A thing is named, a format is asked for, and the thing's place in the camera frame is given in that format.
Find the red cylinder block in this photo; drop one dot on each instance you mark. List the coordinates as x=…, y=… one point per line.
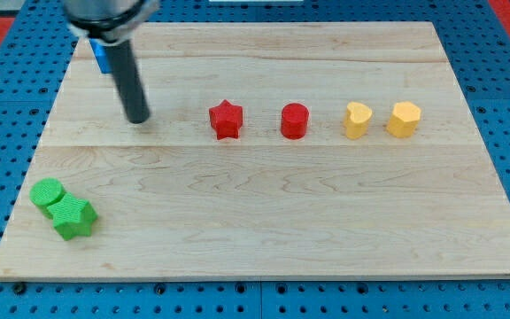
x=294, y=121

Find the green star block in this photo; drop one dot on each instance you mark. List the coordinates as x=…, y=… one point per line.
x=72, y=217

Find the green cylinder block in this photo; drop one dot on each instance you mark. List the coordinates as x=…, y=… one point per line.
x=46, y=193

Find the red star block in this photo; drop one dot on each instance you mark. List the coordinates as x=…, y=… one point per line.
x=226, y=120

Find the yellow heart block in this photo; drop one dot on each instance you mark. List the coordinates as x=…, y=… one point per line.
x=356, y=120

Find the yellow hexagon block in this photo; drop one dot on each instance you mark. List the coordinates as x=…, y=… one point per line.
x=404, y=119

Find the blue block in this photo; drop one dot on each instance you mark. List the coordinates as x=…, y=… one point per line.
x=100, y=56

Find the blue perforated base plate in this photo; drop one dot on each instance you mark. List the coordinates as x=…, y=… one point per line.
x=33, y=61

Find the wooden board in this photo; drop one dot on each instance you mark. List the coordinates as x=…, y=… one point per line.
x=174, y=203

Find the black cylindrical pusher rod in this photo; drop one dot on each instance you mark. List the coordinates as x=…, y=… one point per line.
x=124, y=70

